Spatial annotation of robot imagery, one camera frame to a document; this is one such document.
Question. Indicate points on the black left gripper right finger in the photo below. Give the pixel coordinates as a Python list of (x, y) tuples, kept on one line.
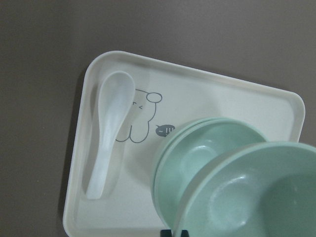
[(185, 233)]

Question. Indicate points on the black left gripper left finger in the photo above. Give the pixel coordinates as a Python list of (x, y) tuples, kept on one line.
[(166, 233)]

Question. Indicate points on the green bowl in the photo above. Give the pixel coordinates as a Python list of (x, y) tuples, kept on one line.
[(261, 190), (163, 186), (194, 144)]

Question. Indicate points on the green bowl on tray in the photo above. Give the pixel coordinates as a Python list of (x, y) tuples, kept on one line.
[(163, 186)]

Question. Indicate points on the white rabbit tray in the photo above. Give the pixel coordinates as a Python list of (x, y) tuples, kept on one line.
[(167, 95)]

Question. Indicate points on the white ceramic spoon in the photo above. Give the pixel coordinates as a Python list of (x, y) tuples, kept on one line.
[(114, 101)]

